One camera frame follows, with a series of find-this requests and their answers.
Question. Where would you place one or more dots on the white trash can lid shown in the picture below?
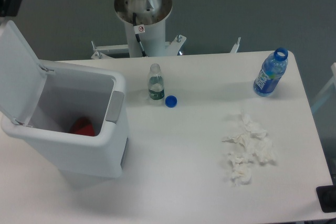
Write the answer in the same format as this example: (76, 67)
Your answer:
(23, 76)

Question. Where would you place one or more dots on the white trash can body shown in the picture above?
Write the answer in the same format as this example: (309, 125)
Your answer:
(72, 92)

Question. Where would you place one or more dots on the red item inside can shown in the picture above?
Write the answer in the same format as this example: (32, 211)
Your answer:
(82, 126)

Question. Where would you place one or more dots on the blue bottle cap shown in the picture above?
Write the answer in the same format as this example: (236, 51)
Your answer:
(171, 101)

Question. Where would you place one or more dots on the clear green-label bottle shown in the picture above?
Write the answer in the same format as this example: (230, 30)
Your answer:
(156, 84)

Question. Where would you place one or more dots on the blue plastic drink bottle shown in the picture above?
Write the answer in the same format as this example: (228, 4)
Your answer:
(273, 68)

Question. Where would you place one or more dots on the crumpled white tissue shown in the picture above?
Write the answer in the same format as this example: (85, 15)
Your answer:
(256, 147)

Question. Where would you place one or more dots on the black device at edge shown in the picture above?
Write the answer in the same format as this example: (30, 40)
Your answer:
(326, 197)

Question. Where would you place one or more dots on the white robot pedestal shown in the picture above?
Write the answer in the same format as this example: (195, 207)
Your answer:
(145, 28)

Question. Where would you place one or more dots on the white table bracket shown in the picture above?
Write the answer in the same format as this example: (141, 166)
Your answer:
(235, 46)

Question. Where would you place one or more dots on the white frame at right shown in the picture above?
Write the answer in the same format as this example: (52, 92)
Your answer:
(325, 93)

